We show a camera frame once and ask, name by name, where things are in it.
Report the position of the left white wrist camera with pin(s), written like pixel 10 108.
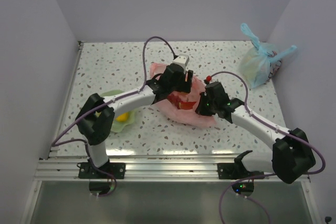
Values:
pixel 182 60

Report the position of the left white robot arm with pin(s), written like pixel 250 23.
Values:
pixel 95 119

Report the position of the red grape bunch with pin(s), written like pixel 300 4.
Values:
pixel 174 99

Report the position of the blue knotted plastic bag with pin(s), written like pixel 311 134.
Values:
pixel 262 61

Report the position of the yellow bell pepper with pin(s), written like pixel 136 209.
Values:
pixel 123 117

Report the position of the watermelon slice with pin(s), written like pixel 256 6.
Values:
pixel 186 105

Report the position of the left black base bracket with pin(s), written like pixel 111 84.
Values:
pixel 87 171

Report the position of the right black base bracket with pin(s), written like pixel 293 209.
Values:
pixel 234 170

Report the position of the pink plastic bag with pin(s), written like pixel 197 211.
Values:
pixel 187 116

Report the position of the aluminium mounting rail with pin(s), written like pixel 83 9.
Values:
pixel 142 168

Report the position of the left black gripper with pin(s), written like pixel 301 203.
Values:
pixel 185 85

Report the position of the green plastic plate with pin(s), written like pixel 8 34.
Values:
pixel 118 127

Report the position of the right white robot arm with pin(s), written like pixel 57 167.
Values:
pixel 290 156

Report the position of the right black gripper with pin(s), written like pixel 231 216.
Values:
pixel 200 109

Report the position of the black base bracket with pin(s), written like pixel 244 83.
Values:
pixel 234 170
pixel 87 171

